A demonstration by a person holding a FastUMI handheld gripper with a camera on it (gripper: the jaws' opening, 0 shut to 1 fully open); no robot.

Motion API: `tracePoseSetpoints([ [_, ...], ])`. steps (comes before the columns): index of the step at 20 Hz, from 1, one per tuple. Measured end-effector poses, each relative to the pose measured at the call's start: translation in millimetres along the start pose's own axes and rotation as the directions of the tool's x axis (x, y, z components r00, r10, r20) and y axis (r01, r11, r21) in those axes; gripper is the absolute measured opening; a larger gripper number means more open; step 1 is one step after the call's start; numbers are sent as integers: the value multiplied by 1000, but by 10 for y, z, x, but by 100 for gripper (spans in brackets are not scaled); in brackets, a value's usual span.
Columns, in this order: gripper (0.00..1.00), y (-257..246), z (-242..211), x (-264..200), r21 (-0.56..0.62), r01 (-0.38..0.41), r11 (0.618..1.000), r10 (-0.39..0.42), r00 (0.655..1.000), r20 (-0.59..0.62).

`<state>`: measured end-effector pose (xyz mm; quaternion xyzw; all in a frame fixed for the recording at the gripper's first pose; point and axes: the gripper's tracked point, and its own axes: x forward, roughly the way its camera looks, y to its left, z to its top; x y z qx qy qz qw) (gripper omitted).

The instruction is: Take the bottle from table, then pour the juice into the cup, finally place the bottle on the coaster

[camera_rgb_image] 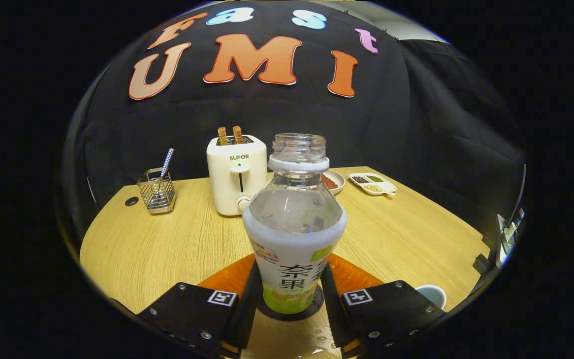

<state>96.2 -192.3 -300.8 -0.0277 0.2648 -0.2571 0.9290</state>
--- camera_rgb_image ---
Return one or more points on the small white device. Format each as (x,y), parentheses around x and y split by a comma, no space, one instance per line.
(508,239)

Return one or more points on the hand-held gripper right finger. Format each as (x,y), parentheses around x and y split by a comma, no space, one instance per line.
(331,319)

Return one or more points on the round plate with red food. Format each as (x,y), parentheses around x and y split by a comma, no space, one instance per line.
(336,182)

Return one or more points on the clear juice bottle white label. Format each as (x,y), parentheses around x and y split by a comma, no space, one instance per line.
(292,239)

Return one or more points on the toast slice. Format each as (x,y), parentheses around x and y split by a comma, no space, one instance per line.
(222,135)
(237,134)

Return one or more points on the white cup blue inside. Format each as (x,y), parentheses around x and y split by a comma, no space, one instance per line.
(434,295)

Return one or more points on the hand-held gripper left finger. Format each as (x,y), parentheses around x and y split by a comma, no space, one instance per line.
(247,319)

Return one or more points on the white toaster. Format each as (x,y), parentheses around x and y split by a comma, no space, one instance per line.
(227,189)

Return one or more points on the white divided dish with grains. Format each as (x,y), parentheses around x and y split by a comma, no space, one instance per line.
(372,183)

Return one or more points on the wooden table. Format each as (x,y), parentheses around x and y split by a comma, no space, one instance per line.
(167,249)

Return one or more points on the dark brown round coaster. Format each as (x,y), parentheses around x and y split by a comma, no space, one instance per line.
(287,317)

